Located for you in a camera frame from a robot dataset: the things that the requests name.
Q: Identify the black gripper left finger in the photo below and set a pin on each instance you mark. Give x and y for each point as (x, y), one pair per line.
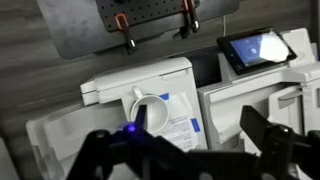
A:
(133, 153)

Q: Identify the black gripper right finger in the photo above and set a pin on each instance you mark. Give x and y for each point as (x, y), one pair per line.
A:
(276, 146)

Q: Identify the white mug with green print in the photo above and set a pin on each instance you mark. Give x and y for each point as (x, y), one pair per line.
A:
(156, 113)

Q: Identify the white printed paper sheet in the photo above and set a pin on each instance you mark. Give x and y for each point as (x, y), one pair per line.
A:
(181, 130)

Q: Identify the white copier main unit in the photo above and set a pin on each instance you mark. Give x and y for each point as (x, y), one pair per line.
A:
(230, 106)

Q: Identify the blue tape piece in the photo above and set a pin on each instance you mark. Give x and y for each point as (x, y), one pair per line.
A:
(195, 125)
(164, 96)

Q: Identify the white copier side unit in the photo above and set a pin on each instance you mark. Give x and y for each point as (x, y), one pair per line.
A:
(110, 86)

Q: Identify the black copier touchscreen panel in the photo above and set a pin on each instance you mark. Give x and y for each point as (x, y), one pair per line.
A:
(253, 50)

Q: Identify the black perforated plate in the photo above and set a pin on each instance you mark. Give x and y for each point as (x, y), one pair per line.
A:
(146, 11)

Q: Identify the grey base plate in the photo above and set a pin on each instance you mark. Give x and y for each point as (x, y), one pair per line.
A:
(76, 30)

